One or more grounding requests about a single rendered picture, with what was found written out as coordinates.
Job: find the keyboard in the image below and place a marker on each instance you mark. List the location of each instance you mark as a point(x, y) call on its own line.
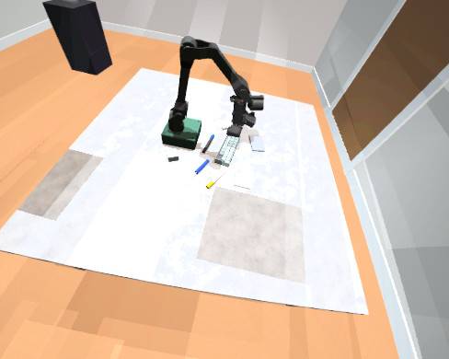
point(227, 150)

